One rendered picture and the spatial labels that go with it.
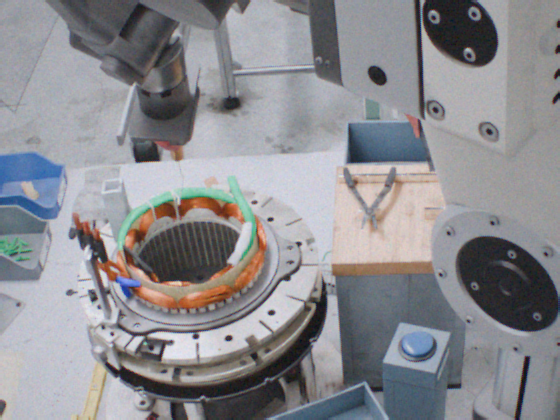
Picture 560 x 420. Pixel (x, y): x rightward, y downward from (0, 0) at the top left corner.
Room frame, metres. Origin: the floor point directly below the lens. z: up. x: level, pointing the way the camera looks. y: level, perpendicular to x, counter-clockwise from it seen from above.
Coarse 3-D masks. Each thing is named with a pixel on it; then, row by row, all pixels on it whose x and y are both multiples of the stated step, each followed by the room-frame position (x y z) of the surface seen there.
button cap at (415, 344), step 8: (408, 336) 0.80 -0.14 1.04; (416, 336) 0.80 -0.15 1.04; (424, 336) 0.79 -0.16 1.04; (408, 344) 0.79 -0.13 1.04; (416, 344) 0.78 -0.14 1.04; (424, 344) 0.78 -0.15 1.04; (432, 344) 0.78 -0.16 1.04; (408, 352) 0.77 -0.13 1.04; (416, 352) 0.77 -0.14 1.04; (424, 352) 0.77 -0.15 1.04
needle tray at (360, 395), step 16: (320, 400) 0.70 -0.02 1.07; (336, 400) 0.71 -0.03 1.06; (352, 400) 0.71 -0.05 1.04; (368, 400) 0.70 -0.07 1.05; (288, 416) 0.69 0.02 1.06; (304, 416) 0.69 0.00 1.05; (320, 416) 0.70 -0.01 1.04; (336, 416) 0.70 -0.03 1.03; (352, 416) 0.70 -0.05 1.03; (368, 416) 0.70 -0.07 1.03; (384, 416) 0.66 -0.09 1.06
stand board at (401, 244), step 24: (336, 168) 1.12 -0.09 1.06; (360, 168) 1.11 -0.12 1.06; (384, 168) 1.10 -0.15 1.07; (408, 168) 1.10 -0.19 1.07; (336, 192) 1.06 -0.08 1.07; (360, 192) 1.06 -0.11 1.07; (408, 192) 1.04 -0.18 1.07; (432, 192) 1.04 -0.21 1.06; (336, 216) 1.01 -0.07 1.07; (384, 216) 1.00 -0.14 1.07; (408, 216) 1.00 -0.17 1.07; (336, 240) 0.97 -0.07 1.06; (360, 240) 0.96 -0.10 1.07; (384, 240) 0.96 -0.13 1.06; (408, 240) 0.95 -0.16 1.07; (336, 264) 0.93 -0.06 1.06; (360, 264) 0.92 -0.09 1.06; (384, 264) 0.91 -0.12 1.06; (408, 264) 0.91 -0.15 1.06
